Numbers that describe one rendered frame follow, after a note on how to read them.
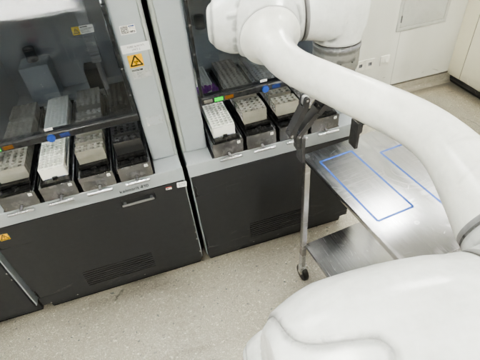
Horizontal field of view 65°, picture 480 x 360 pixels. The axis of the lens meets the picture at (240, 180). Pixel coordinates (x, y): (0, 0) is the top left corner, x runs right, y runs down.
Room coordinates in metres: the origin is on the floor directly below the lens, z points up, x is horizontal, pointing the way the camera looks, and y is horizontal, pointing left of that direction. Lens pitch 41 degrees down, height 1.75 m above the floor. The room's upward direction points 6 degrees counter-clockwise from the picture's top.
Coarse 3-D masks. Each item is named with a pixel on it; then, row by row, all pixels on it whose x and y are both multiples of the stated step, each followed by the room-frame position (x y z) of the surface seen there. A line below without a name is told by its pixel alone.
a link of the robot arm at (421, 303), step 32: (416, 256) 0.20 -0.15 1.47; (448, 256) 0.19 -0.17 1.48; (320, 288) 0.17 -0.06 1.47; (352, 288) 0.16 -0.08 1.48; (384, 288) 0.16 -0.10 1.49; (416, 288) 0.15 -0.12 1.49; (448, 288) 0.15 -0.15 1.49; (288, 320) 0.15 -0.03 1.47; (320, 320) 0.14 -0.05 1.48; (352, 320) 0.13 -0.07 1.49; (384, 320) 0.13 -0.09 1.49; (416, 320) 0.13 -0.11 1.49; (448, 320) 0.12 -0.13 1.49; (256, 352) 0.37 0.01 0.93; (288, 352) 0.13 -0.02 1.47; (320, 352) 0.12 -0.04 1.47; (352, 352) 0.11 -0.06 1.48; (384, 352) 0.11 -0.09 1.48; (416, 352) 0.11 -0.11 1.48; (448, 352) 0.11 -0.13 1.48
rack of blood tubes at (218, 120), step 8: (200, 104) 1.57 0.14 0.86; (208, 104) 1.56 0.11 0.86; (216, 104) 1.55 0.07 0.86; (208, 112) 1.49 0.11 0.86; (216, 112) 1.48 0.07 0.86; (224, 112) 1.47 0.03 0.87; (208, 120) 1.42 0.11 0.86; (216, 120) 1.42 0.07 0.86; (224, 120) 1.41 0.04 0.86; (232, 120) 1.40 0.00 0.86; (216, 128) 1.35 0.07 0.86; (224, 128) 1.36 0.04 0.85; (232, 128) 1.37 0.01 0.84; (216, 136) 1.35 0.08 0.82
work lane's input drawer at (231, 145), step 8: (208, 128) 1.43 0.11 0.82; (208, 136) 1.38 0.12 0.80; (224, 136) 1.35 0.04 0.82; (232, 136) 1.34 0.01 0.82; (240, 136) 1.35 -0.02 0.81; (216, 144) 1.31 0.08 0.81; (224, 144) 1.32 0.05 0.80; (232, 144) 1.33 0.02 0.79; (240, 144) 1.34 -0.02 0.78; (216, 152) 1.31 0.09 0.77; (224, 152) 1.32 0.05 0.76; (232, 152) 1.33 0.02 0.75; (224, 160) 1.27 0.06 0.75
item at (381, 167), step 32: (320, 160) 1.12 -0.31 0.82; (352, 160) 1.10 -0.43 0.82; (384, 160) 1.08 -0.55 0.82; (416, 160) 1.06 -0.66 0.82; (352, 192) 0.93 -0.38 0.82; (384, 192) 0.91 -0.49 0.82; (416, 192) 0.89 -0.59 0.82; (384, 224) 0.77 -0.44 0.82; (416, 224) 0.76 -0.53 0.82; (448, 224) 0.74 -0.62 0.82; (320, 256) 1.07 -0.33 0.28; (352, 256) 1.05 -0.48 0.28; (384, 256) 1.03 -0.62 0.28
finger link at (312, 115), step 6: (312, 108) 0.70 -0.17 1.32; (324, 108) 0.68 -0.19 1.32; (306, 114) 0.70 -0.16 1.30; (312, 114) 0.69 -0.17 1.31; (318, 114) 0.68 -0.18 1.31; (306, 120) 0.69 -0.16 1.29; (312, 120) 0.68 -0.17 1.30; (300, 126) 0.69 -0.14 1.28; (306, 126) 0.68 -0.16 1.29; (300, 132) 0.67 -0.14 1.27; (300, 138) 0.67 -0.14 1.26
